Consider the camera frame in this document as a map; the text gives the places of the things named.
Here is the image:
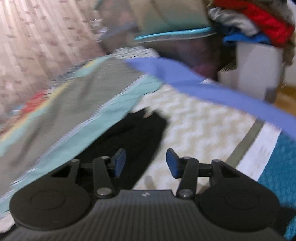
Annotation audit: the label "black pants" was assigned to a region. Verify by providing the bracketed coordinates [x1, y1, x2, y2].
[75, 109, 168, 190]

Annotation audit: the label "patterned teal grey bedsheet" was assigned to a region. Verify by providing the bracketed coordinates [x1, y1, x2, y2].
[1, 49, 295, 240]

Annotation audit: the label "blue mattress edge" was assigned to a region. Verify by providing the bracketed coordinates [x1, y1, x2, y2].
[125, 57, 295, 138]

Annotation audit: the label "clear teal-lidded storage box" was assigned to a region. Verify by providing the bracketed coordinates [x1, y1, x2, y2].
[94, 1, 221, 79]

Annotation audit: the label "blue garment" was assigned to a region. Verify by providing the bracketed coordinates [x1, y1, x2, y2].
[220, 26, 271, 46]

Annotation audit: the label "floral beige curtain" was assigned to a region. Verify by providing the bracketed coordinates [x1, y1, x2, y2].
[1, 1, 103, 126]

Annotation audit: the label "grey white garment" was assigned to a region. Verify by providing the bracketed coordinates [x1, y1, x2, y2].
[208, 7, 260, 36]

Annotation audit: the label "red garment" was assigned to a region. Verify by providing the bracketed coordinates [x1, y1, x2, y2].
[214, 0, 295, 48]

